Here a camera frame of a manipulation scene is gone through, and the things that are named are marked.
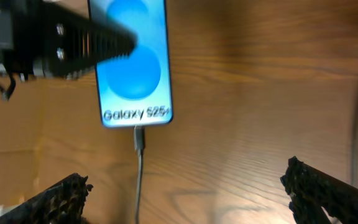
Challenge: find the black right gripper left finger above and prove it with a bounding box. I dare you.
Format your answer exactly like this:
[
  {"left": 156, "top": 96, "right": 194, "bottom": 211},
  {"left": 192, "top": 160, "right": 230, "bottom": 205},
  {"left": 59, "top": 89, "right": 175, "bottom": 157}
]
[{"left": 0, "top": 173, "right": 93, "bottom": 224}]

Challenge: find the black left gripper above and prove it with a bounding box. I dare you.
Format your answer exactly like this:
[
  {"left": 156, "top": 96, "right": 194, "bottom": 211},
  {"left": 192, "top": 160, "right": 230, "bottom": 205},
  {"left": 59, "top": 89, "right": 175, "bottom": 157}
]
[{"left": 0, "top": 0, "right": 136, "bottom": 78}]

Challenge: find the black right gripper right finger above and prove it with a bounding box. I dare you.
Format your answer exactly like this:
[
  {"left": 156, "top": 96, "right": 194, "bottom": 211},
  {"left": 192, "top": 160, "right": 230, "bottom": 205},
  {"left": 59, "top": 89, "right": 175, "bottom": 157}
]
[{"left": 280, "top": 156, "right": 358, "bottom": 224}]

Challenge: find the black USB charger cable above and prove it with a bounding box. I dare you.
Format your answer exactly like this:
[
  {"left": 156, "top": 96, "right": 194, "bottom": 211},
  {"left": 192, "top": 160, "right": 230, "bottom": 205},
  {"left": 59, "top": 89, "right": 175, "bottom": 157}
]
[{"left": 132, "top": 125, "right": 146, "bottom": 224}]

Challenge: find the brown cardboard sheet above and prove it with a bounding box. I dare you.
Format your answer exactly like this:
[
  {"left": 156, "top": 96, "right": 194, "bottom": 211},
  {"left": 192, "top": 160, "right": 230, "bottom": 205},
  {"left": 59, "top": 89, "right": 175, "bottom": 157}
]
[{"left": 0, "top": 82, "right": 42, "bottom": 205}]

